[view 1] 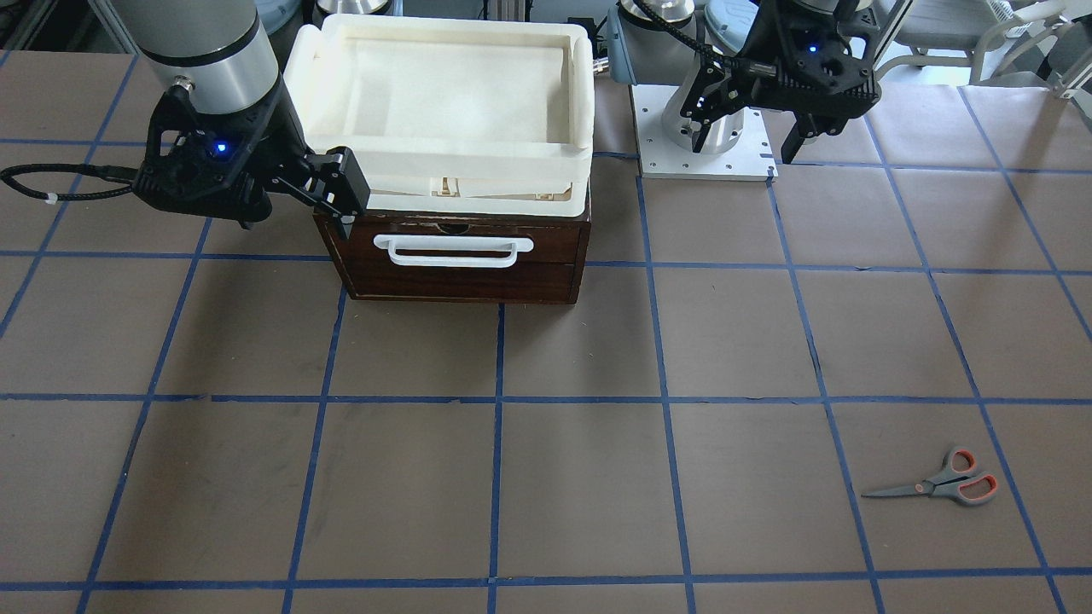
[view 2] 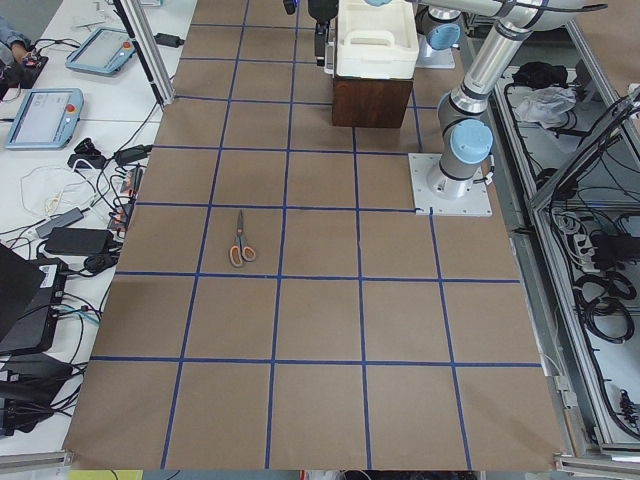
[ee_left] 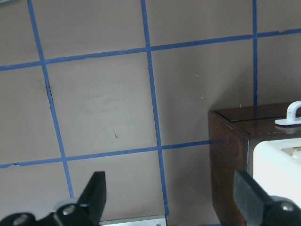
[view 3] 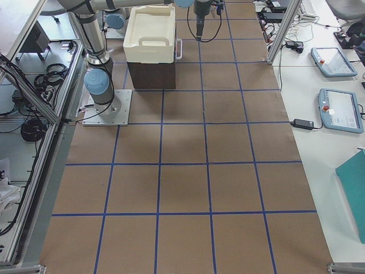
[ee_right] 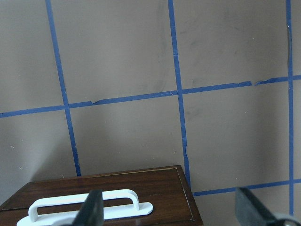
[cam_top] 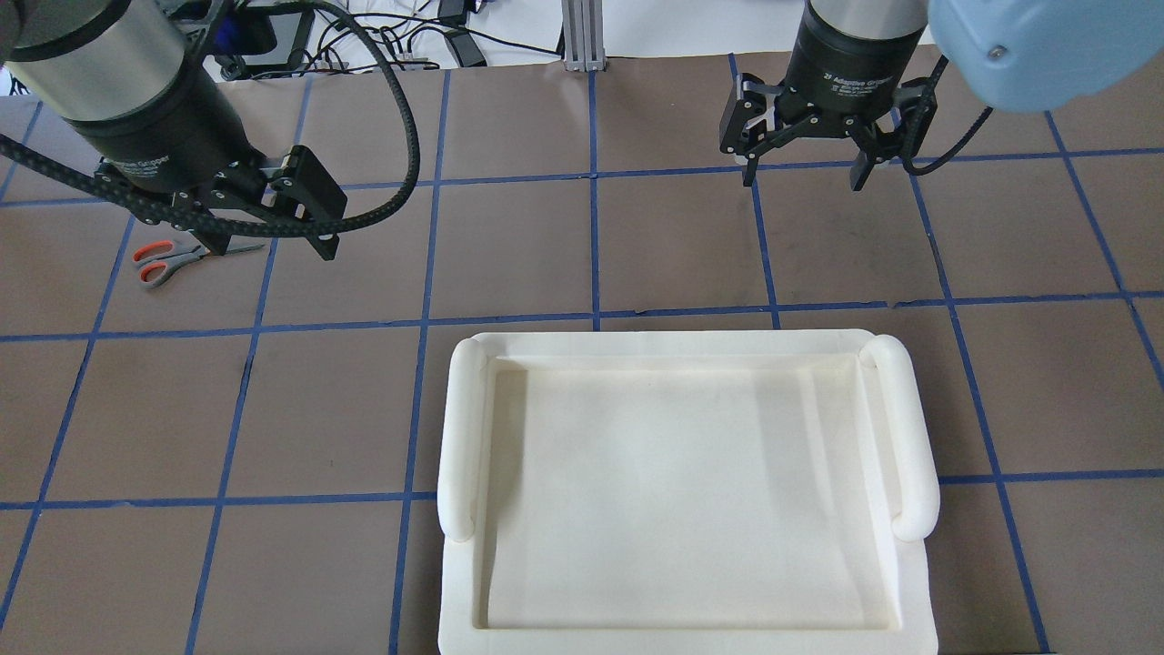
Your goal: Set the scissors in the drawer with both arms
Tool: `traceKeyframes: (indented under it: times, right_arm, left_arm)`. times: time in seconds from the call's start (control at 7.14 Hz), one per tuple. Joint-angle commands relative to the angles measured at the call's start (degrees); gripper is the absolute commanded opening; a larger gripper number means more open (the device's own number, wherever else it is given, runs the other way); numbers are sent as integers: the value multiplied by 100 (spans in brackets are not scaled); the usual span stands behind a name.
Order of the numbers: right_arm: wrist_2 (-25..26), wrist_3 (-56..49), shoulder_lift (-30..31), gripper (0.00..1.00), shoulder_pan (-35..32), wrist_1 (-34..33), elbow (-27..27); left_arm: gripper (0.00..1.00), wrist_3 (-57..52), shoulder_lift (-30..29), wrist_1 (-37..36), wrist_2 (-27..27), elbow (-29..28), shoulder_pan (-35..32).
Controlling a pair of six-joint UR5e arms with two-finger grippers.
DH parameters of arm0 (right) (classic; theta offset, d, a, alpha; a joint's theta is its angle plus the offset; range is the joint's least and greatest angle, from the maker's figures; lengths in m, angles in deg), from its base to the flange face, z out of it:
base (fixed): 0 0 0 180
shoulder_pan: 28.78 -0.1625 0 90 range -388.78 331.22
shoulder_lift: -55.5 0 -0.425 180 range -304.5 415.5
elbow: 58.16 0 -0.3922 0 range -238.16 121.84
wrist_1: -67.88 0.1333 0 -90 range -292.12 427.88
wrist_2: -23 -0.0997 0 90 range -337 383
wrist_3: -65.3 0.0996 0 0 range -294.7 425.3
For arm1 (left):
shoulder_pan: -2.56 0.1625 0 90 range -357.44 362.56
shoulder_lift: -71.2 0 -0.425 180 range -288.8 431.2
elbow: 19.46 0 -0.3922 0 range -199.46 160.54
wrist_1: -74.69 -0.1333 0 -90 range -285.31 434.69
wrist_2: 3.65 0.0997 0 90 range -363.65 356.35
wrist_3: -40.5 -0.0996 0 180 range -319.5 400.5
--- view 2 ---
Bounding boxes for dark wooden drawer cabinet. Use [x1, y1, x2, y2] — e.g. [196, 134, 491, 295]
[332, 76, 413, 129]

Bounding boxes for black laptop computer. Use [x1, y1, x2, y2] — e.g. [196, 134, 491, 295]
[1, 246, 67, 356]

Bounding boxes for white coiled cable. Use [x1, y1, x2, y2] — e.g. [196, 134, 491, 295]
[20, 165, 97, 218]

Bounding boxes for crumpled white cloth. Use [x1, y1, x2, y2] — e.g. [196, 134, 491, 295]
[514, 86, 576, 128]

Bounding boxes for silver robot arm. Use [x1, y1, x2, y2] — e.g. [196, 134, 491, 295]
[308, 1, 602, 200]

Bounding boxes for grey orange handled scissors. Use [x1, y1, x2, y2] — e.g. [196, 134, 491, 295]
[228, 210, 257, 268]

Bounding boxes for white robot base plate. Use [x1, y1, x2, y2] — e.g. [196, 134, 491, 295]
[408, 153, 492, 217]

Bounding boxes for upper blue teach pendant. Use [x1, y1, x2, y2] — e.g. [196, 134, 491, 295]
[65, 27, 135, 76]

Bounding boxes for blue teach pendant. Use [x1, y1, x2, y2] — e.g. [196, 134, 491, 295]
[65, 27, 135, 76]
[5, 88, 84, 150]

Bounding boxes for black power adapter brick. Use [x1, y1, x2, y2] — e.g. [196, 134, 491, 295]
[44, 227, 113, 256]

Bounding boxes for aluminium frame post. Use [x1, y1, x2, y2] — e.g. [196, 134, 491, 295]
[113, 0, 175, 108]

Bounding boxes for white foam tray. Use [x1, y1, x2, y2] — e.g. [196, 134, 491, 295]
[335, 1, 419, 80]

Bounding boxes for lower blue teach pendant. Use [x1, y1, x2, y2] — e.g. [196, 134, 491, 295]
[5, 88, 84, 150]

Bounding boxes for aluminium side rack frame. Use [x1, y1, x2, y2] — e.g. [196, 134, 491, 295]
[490, 12, 639, 479]

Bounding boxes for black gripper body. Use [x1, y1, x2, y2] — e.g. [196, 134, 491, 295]
[308, 0, 338, 67]

